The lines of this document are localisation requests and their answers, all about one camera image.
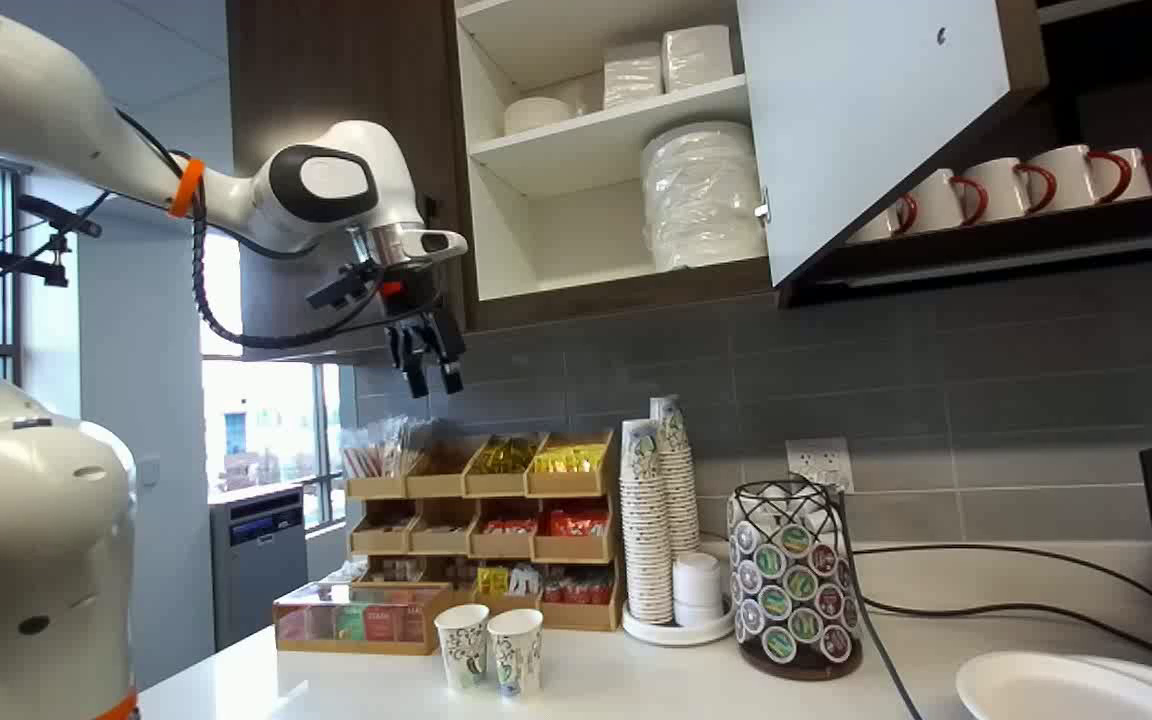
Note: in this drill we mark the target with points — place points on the wooden tea organizer rack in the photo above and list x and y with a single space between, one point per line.
573 546

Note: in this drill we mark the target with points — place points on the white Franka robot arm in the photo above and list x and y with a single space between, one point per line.
28 93

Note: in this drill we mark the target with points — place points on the wooden tea box clear lid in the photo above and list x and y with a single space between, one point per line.
361 627

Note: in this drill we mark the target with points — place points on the white bowl stack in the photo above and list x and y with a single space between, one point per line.
542 115

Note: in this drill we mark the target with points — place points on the white plate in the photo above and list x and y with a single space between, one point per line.
1058 689

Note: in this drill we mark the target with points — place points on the grey dishwasher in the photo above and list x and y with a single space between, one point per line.
260 567

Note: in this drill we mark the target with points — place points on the window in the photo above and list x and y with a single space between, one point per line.
260 425

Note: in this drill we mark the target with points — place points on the white napkin pack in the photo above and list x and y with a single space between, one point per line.
628 73
698 59

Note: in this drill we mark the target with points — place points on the white cupboard door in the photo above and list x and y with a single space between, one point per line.
871 123

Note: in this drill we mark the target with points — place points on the tall printed paper cup stack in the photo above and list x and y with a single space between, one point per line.
677 465
646 521

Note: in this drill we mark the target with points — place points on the black metal stand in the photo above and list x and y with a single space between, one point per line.
16 260

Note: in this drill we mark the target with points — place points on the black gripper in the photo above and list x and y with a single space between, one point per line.
422 307

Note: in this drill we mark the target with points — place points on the round white tray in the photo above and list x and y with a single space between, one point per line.
677 635

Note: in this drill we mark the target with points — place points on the white cup lid stack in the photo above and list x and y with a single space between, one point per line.
698 584

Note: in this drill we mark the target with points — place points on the white wall outlet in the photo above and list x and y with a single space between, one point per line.
819 460

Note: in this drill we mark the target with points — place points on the plastic wrapped plate stack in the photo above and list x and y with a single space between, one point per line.
701 196

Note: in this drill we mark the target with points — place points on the dark open shelf unit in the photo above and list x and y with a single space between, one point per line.
1001 255

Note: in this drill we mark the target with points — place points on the open white cupboard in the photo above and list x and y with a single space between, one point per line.
560 161

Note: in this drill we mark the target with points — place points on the dark wood closed cabinet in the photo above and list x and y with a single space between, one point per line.
338 67

